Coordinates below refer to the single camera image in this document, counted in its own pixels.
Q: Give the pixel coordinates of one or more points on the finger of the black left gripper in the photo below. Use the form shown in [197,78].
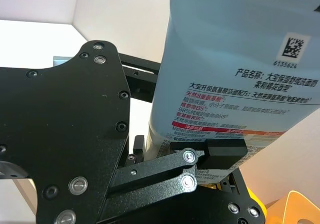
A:
[140,83]
[155,169]

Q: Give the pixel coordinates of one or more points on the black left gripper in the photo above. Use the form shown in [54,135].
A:
[62,121]

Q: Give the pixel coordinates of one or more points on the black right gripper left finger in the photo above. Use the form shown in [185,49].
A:
[138,146]

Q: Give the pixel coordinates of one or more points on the blue and white cosmetic tube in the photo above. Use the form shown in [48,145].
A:
[61,61]
[225,58]

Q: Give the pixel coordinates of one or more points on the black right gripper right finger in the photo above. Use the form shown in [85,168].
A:
[235,184]

